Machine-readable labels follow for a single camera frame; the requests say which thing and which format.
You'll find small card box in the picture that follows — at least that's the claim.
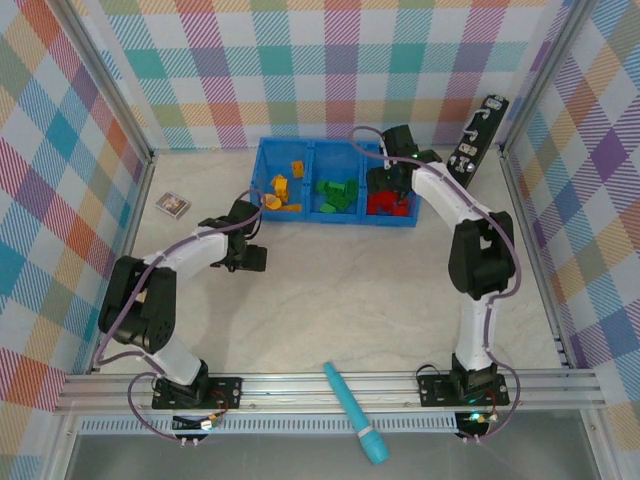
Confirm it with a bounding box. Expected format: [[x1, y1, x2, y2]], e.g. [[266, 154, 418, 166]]
[[154, 192, 194, 217]]

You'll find blue three-compartment bin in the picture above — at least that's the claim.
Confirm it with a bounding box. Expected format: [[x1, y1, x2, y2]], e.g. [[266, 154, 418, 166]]
[[248, 138, 421, 229]]

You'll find black case with metal latches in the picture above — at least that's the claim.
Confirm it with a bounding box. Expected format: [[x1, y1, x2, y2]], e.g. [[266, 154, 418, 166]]
[[447, 93, 511, 189]]

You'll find teal pen-shaped tool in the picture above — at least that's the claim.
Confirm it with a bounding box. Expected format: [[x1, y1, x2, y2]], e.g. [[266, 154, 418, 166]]
[[322, 361, 390, 466]]

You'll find aluminium wall rail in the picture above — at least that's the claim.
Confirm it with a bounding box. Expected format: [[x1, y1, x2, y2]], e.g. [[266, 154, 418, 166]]
[[152, 144, 504, 152]]

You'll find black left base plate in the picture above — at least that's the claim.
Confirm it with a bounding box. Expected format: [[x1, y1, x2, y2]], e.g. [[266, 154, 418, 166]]
[[151, 375, 245, 412]]

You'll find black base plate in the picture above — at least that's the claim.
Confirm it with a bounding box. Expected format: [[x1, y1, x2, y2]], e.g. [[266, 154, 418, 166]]
[[151, 375, 245, 412], [416, 372, 512, 409]]

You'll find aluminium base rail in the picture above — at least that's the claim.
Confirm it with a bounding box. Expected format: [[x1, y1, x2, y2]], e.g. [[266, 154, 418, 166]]
[[53, 369, 607, 415]]

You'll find aluminium corner post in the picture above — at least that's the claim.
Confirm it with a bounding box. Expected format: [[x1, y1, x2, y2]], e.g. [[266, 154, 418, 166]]
[[49, 0, 157, 164], [499, 0, 599, 151]]

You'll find grey slotted cable duct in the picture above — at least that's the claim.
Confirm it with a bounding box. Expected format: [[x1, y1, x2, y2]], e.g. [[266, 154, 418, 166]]
[[78, 417, 460, 436]]

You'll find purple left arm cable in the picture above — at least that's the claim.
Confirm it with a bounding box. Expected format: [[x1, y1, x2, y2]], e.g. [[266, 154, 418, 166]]
[[94, 188, 266, 442]]

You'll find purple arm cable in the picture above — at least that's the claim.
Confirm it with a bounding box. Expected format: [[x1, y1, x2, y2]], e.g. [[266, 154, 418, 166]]
[[94, 188, 266, 442], [349, 127, 525, 444]]

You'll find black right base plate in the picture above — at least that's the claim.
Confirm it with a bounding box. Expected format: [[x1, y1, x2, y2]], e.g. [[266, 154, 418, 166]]
[[416, 372, 512, 409]]

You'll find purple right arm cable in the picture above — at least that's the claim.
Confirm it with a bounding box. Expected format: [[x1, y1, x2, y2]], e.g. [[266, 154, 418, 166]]
[[349, 127, 525, 444]]

